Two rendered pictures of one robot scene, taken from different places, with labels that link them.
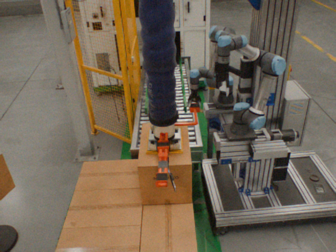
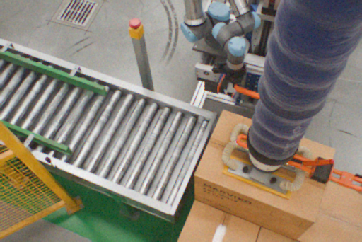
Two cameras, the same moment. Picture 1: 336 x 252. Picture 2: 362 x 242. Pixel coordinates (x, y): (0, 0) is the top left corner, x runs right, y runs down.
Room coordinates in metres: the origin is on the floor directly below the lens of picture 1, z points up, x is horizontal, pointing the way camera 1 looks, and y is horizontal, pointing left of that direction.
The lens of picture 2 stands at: (2.19, 0.85, 2.80)
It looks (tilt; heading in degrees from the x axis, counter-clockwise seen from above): 62 degrees down; 297
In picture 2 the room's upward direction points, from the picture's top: 5 degrees counter-clockwise
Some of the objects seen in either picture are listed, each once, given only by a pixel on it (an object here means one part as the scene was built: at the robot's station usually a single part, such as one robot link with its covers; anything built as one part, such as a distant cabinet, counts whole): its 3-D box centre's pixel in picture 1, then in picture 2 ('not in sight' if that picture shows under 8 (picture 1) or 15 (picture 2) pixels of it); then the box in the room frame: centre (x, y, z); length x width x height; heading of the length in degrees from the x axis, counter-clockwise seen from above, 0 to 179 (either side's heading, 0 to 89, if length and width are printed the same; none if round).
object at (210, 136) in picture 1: (210, 122); (146, 75); (3.10, -0.48, 0.50); 0.07 x 0.07 x 1.00; 89
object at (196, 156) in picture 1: (167, 158); (195, 168); (2.53, 0.03, 0.48); 0.70 x 0.03 x 0.15; 89
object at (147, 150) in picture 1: (153, 138); (259, 175); (2.16, 0.13, 0.97); 0.34 x 0.10 x 0.05; 178
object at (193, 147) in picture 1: (166, 149); (194, 161); (2.53, 0.03, 0.58); 0.70 x 0.03 x 0.06; 89
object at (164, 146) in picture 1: (163, 146); (321, 170); (1.91, 0.04, 1.07); 0.10 x 0.08 x 0.06; 88
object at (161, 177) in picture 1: (161, 179); not in sight; (1.56, 0.06, 1.07); 0.08 x 0.07 x 0.05; 178
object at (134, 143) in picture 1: (140, 101); (7, 146); (3.71, 0.33, 0.50); 2.31 x 0.05 x 0.19; 179
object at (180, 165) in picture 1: (165, 160); (259, 175); (2.15, 0.03, 0.74); 0.60 x 0.40 x 0.40; 178
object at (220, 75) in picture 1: (221, 71); not in sight; (1.86, -0.35, 1.66); 0.09 x 0.08 x 0.12; 92
